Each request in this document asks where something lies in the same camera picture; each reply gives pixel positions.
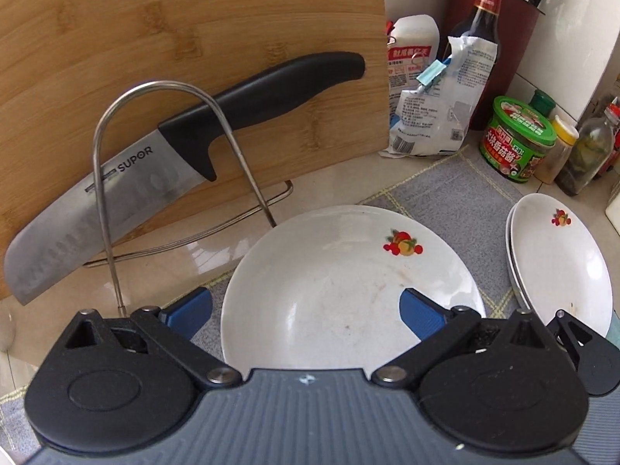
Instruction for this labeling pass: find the crumpled white bag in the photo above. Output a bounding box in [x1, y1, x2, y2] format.
[387, 34, 497, 158]

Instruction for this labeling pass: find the metal wire rack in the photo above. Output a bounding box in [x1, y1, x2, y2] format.
[82, 82, 294, 318]

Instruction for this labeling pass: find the green lid jar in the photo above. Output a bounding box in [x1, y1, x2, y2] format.
[479, 96, 557, 184]

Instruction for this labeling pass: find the green capped bottle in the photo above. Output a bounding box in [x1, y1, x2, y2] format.
[528, 90, 554, 117]

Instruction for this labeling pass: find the white red print bag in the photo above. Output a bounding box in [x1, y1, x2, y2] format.
[385, 14, 441, 156]

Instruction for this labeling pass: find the grey blue checkered towel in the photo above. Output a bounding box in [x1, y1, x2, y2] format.
[0, 145, 620, 465]

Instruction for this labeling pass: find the bamboo cutting board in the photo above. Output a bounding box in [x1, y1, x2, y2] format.
[0, 0, 388, 301]

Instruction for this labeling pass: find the black handled kitchen knife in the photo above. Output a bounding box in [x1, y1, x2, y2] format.
[5, 53, 366, 306]

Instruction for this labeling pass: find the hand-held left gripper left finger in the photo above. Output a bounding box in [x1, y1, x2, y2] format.
[64, 287, 243, 391]

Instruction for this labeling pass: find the clear glass bottle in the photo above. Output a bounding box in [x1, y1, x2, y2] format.
[555, 107, 620, 197]

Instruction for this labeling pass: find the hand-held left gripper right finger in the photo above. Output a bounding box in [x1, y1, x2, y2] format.
[370, 288, 565, 389]

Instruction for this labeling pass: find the dark red knife block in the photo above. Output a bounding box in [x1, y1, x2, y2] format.
[444, 0, 541, 131]

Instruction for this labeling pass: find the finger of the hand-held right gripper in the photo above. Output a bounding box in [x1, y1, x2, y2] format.
[546, 309, 594, 369]

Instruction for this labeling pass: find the dark soy sauce bottle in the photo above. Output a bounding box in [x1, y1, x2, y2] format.
[450, 0, 509, 131]

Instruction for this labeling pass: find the yellow capped spice bottle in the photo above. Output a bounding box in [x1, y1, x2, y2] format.
[534, 115, 579, 185]

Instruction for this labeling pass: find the blue binder clip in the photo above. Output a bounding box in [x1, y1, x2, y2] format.
[417, 59, 452, 89]

